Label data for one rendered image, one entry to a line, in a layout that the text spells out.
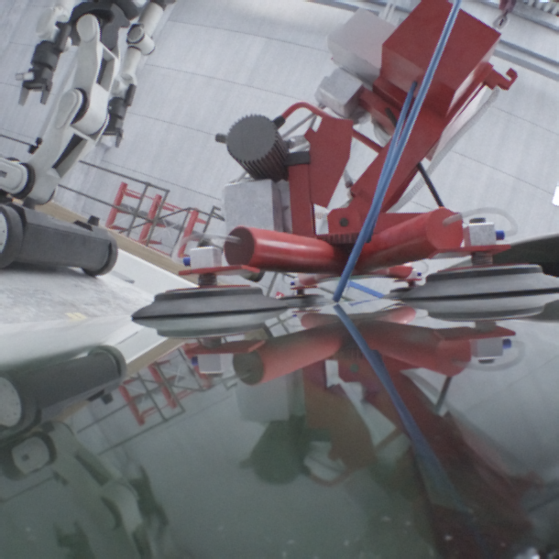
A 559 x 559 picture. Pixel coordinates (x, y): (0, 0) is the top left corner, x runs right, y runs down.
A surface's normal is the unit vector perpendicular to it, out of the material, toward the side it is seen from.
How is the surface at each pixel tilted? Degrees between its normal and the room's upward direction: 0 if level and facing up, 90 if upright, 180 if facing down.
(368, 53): 90
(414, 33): 90
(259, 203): 90
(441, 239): 80
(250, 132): 90
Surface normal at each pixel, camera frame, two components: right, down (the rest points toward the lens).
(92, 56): -0.29, 0.40
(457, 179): -0.17, -0.01
